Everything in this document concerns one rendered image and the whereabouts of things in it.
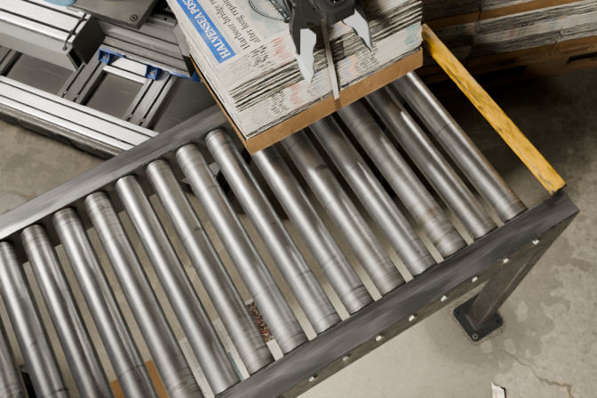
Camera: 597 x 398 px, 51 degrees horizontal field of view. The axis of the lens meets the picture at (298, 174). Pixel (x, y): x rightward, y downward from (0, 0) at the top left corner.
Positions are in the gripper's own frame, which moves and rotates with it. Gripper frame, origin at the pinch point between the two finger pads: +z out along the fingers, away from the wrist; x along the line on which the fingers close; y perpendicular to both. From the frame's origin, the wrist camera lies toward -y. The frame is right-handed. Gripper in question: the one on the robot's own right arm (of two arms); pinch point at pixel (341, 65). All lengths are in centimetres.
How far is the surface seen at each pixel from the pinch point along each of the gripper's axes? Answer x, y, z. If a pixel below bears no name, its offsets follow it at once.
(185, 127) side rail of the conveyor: 26.1, 26.9, 8.9
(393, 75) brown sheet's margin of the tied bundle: -12.6, 11.9, 12.5
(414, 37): -18.1, 10.4, 6.9
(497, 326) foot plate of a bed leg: -25, 23, 107
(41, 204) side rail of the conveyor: 57, 26, 9
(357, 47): -6.4, 8.3, 2.4
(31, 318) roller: 65, 9, 20
